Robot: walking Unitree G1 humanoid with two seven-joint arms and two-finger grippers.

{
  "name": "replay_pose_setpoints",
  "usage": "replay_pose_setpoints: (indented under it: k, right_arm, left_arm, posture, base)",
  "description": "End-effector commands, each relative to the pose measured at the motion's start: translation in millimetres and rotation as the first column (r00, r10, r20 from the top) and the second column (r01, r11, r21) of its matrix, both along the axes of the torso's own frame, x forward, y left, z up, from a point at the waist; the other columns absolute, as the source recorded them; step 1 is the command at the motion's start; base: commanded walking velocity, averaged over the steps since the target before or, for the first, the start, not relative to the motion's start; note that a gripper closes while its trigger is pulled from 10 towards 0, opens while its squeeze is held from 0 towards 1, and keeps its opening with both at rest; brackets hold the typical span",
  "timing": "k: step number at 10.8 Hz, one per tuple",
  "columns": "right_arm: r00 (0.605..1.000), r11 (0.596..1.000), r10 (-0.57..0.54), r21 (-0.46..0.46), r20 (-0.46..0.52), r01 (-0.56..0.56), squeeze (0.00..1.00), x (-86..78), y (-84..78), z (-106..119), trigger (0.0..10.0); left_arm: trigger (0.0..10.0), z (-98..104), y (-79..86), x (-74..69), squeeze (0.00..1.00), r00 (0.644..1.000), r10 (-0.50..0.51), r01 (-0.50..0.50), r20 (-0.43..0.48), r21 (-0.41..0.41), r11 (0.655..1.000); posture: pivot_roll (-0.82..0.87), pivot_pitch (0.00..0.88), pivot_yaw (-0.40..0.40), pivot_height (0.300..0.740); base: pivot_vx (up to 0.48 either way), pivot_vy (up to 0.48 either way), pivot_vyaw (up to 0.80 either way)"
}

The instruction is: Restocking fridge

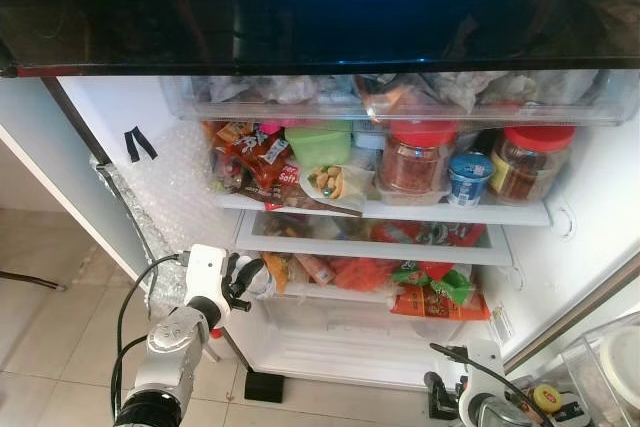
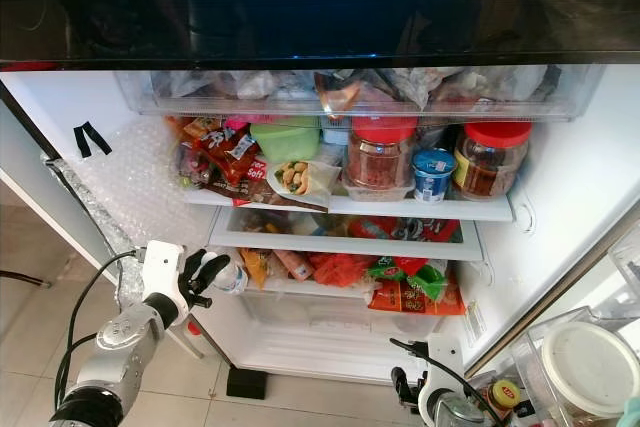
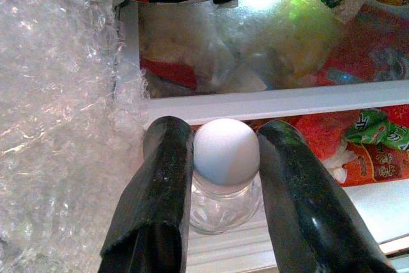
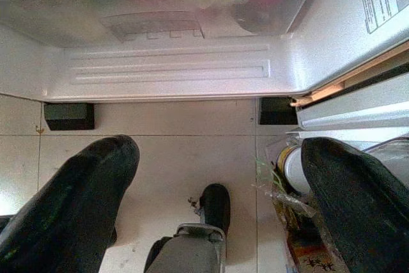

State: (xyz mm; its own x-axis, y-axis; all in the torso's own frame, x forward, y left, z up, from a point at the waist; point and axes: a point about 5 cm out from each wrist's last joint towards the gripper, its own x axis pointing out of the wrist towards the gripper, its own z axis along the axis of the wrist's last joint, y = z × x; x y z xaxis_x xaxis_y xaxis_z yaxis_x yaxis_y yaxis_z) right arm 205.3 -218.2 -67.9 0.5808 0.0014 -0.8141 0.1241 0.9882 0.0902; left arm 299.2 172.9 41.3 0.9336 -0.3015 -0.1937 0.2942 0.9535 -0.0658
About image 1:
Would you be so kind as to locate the clear water bottle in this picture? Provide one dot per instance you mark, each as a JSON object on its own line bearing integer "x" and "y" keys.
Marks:
{"x": 262, "y": 285}

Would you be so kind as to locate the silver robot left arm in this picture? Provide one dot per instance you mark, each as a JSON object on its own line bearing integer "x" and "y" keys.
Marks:
{"x": 170, "y": 347}

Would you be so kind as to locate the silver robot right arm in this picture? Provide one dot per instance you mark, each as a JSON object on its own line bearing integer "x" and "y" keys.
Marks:
{"x": 490, "y": 415}

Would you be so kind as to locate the black fridge foot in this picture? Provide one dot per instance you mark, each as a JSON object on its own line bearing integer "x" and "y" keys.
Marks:
{"x": 265, "y": 387}

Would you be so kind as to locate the clear shallow fridge drawer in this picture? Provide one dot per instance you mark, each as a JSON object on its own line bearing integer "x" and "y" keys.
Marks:
{"x": 350, "y": 250}

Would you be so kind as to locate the clear fridge door bin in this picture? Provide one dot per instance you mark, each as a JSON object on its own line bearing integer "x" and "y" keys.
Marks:
{"x": 580, "y": 367}

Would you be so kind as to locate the clear fridge drawer with bags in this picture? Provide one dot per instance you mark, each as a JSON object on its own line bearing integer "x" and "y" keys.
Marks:
{"x": 300, "y": 97}

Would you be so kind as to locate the white fridge shelf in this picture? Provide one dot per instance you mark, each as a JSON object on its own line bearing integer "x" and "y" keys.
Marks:
{"x": 440, "y": 214}

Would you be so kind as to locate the fridge lower door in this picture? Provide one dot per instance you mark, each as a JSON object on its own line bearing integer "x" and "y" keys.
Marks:
{"x": 610, "y": 302}

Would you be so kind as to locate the black and white fridge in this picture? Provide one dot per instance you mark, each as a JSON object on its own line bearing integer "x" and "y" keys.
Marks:
{"x": 590, "y": 187}

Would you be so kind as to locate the orange yellow snack packet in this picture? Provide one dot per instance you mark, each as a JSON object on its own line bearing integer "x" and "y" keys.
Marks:
{"x": 277, "y": 269}

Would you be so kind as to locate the pink sausage pack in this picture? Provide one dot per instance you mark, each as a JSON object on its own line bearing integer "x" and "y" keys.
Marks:
{"x": 315, "y": 269}

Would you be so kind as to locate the orange noodle packet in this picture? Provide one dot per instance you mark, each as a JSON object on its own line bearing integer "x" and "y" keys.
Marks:
{"x": 440, "y": 305}

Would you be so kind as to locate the bubble wrap sheet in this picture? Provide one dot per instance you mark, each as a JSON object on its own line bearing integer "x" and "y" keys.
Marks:
{"x": 170, "y": 197}

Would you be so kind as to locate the red Soft-print packet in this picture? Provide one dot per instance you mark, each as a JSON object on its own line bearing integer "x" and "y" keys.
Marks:
{"x": 287, "y": 179}

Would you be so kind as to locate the yellow cap bottle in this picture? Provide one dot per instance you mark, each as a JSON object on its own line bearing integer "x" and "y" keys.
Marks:
{"x": 546, "y": 397}

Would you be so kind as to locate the white deep crisper drawer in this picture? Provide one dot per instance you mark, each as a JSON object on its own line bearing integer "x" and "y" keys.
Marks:
{"x": 340, "y": 337}

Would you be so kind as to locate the orange-red snack bag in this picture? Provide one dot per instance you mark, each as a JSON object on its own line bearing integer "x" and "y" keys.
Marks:
{"x": 362, "y": 274}

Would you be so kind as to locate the green snack bag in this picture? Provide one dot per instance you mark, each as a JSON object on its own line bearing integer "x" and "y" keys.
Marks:
{"x": 445, "y": 282}

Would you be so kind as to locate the wrap picture food packet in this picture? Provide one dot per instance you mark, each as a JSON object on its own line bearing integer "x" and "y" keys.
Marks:
{"x": 335, "y": 185}

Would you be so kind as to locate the green plastic container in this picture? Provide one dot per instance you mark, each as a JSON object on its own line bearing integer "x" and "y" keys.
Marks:
{"x": 318, "y": 142}

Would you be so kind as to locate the black tape strips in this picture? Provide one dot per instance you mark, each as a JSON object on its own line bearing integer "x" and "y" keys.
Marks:
{"x": 131, "y": 145}

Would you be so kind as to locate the red black snack packet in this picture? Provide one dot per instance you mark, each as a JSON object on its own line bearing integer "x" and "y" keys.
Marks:
{"x": 440, "y": 234}

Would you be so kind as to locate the clear plastic food box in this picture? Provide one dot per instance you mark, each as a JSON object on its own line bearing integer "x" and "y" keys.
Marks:
{"x": 410, "y": 197}

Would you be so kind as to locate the white lid container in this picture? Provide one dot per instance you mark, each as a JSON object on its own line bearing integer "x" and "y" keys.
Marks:
{"x": 622, "y": 367}

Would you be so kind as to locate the red-lid plastic jar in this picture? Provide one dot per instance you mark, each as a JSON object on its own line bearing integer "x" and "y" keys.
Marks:
{"x": 415, "y": 162}

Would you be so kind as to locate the blue yogurt cup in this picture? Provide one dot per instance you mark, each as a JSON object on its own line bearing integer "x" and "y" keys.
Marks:
{"x": 469, "y": 182}

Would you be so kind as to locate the red-lid jar yellow label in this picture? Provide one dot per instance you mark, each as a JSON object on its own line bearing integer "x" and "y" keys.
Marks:
{"x": 530, "y": 167}

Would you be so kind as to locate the black glossy freezer door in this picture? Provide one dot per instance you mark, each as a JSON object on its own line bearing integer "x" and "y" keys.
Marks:
{"x": 320, "y": 7}

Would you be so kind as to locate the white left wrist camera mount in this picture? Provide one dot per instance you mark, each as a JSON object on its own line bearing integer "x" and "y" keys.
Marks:
{"x": 205, "y": 272}

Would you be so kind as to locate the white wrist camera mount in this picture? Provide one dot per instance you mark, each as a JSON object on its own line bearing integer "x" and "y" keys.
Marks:
{"x": 205, "y": 272}
{"x": 485, "y": 362}

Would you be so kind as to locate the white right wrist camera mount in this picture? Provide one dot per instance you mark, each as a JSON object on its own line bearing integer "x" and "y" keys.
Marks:
{"x": 485, "y": 362}

